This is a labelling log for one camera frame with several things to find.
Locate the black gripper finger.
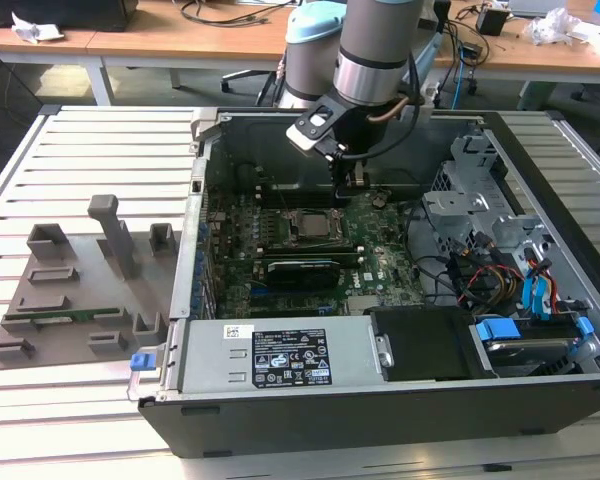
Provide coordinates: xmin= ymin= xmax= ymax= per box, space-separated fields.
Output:
xmin=350 ymin=160 xmax=370 ymax=200
xmin=331 ymin=159 xmax=355 ymax=209

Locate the silver CPU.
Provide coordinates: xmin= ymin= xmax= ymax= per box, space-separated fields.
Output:
xmin=298 ymin=217 xmax=333 ymax=240

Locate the thin metal locking lever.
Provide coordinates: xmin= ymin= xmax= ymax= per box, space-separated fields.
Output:
xmin=272 ymin=184 xmax=292 ymax=217

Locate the CPU socket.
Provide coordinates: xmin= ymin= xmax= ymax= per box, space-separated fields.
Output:
xmin=285 ymin=207 xmax=350 ymax=248

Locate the green motherboard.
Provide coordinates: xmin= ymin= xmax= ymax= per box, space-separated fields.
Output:
xmin=202 ymin=185 xmax=429 ymax=321

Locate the white power strip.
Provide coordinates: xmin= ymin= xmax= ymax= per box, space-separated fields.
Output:
xmin=422 ymin=79 xmax=442 ymax=110

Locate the silver metal drive cage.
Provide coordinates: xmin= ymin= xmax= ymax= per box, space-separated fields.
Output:
xmin=420 ymin=133 xmax=556 ymax=261

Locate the pale blue teach pendant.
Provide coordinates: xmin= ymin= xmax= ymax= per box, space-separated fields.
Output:
xmin=409 ymin=29 xmax=442 ymax=110

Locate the black graphics card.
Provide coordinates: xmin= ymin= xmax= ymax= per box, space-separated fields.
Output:
xmin=253 ymin=255 xmax=342 ymax=295

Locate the black plastic bay cover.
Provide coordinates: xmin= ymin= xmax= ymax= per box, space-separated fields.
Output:
xmin=367 ymin=305 xmax=501 ymax=385

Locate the small black box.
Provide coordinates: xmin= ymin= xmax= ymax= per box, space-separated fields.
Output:
xmin=475 ymin=5 xmax=510 ymax=37

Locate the wooden desk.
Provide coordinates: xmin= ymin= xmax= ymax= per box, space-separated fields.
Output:
xmin=86 ymin=0 xmax=291 ymax=107
xmin=429 ymin=0 xmax=600 ymax=111
xmin=0 ymin=24 xmax=101 ymax=84

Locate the hard disk in blue carrier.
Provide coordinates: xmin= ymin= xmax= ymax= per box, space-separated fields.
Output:
xmin=472 ymin=313 xmax=600 ymax=380

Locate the grey laptop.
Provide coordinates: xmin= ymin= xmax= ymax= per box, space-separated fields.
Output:
xmin=508 ymin=0 xmax=569 ymax=16

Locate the silver power supply unit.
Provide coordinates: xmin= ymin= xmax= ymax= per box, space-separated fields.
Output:
xmin=160 ymin=318 xmax=384 ymax=397

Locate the clear plastic wrap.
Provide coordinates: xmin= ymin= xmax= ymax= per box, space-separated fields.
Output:
xmin=523 ymin=5 xmax=589 ymax=47

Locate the open black PC case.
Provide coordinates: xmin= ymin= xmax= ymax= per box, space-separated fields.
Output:
xmin=127 ymin=107 xmax=600 ymax=459

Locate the blue case latch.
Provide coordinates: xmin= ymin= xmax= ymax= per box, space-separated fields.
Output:
xmin=129 ymin=352 xmax=160 ymax=374

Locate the grey parts rack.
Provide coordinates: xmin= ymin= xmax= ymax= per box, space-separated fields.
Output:
xmin=0 ymin=193 xmax=184 ymax=372

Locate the green RAM stick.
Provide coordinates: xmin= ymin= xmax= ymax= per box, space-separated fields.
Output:
xmin=3 ymin=308 xmax=123 ymax=323

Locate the black computer case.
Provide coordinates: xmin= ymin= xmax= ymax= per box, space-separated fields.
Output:
xmin=0 ymin=0 xmax=140 ymax=32

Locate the crumpled white paper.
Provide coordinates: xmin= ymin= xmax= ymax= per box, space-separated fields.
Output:
xmin=10 ymin=10 xmax=66 ymax=45

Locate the copper coloured cable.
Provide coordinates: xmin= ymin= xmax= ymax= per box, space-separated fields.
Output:
xmin=367 ymin=93 xmax=410 ymax=124

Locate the black camera bracket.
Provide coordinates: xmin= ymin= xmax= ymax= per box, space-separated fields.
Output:
xmin=294 ymin=94 xmax=349 ymax=146

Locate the black wire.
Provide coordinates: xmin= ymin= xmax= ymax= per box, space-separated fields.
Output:
xmin=402 ymin=197 xmax=464 ymax=304

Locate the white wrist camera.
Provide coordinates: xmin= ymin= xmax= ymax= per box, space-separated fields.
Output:
xmin=285 ymin=112 xmax=341 ymax=154

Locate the blue hanging cable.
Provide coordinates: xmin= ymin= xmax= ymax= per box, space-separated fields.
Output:
xmin=454 ymin=42 xmax=469 ymax=109

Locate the red yellow wire bundle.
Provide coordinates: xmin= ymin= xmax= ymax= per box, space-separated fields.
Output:
xmin=449 ymin=244 xmax=527 ymax=309

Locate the black cable coil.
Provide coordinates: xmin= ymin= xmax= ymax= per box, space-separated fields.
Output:
xmin=179 ymin=0 xmax=301 ymax=26

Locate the blue flat wire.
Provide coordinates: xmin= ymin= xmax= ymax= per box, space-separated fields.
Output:
xmin=537 ymin=269 xmax=556 ymax=321
xmin=522 ymin=272 xmax=540 ymax=321

